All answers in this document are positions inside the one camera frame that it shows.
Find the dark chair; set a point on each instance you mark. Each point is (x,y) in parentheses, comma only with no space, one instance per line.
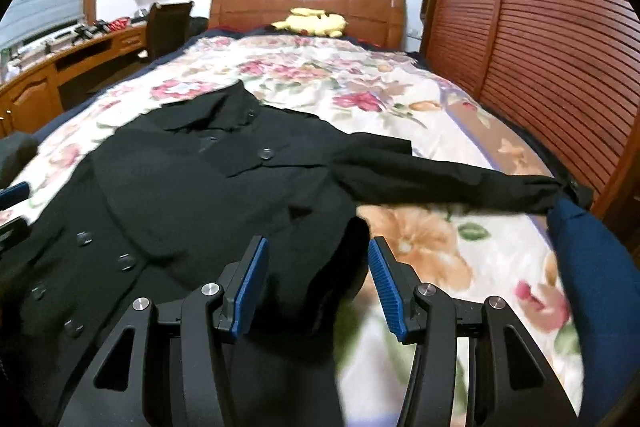
(167,32)

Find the red bowl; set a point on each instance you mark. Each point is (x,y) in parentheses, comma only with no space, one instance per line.
(120,24)

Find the wooden desk cabinet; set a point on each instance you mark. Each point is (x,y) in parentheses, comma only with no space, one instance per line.
(40,77)

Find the wooden louvered wardrobe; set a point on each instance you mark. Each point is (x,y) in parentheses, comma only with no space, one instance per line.
(540,32)

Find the floral blanket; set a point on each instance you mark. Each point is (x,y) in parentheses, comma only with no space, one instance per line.
(350,77)

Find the black coat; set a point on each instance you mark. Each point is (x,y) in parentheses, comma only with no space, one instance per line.
(200,207)

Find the dark grey cloth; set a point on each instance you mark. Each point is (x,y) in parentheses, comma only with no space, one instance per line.
(15,157)

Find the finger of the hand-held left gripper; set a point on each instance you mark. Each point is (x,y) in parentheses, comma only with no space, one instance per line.
(14,196)
(14,234)

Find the wooden bed headboard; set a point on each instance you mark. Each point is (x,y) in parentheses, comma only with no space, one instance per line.
(310,2)

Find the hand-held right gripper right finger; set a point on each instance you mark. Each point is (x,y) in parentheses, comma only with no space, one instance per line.
(387,282)

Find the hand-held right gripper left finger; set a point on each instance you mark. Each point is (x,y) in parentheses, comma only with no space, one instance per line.
(250,277)

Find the yellow plush toy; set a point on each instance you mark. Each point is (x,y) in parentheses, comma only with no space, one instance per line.
(315,23)

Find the black desk gadget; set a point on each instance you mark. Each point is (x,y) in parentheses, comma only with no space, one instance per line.
(90,29)

